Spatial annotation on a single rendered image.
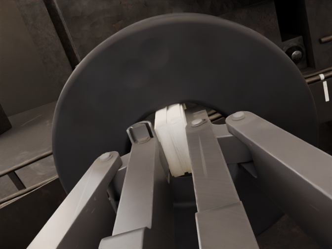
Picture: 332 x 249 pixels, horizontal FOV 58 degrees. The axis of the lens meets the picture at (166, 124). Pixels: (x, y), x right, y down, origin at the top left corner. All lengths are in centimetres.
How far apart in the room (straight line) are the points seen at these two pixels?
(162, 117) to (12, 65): 747
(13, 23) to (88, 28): 672
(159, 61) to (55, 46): 319
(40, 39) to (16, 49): 414
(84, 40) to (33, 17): 265
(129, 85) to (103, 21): 59
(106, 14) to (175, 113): 60
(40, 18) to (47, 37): 19
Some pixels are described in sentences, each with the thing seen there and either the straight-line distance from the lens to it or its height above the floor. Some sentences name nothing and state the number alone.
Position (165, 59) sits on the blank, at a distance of 15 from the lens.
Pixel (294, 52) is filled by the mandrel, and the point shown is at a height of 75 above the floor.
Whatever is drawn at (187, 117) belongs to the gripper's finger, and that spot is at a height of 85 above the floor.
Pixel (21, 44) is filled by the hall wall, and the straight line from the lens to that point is 742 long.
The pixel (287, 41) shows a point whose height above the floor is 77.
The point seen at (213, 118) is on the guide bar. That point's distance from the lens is 61.
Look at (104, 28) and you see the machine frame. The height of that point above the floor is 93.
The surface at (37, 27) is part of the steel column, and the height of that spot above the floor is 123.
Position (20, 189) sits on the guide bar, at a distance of 87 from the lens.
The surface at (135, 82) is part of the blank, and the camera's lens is 16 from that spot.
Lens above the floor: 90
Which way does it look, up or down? 18 degrees down
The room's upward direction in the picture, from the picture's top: 19 degrees counter-clockwise
